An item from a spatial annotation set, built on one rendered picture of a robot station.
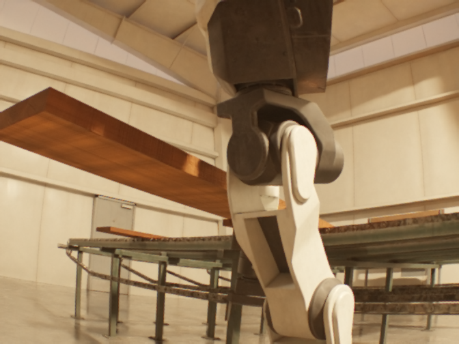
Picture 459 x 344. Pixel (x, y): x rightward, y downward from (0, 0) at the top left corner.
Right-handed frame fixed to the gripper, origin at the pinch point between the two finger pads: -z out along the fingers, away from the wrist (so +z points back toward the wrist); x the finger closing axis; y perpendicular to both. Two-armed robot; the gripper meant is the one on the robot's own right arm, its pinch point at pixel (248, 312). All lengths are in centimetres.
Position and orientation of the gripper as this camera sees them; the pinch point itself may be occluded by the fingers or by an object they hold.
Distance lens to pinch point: 106.0
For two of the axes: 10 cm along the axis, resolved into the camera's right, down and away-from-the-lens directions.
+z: 1.2, -9.9, 0.6
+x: -9.7, -1.1, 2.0
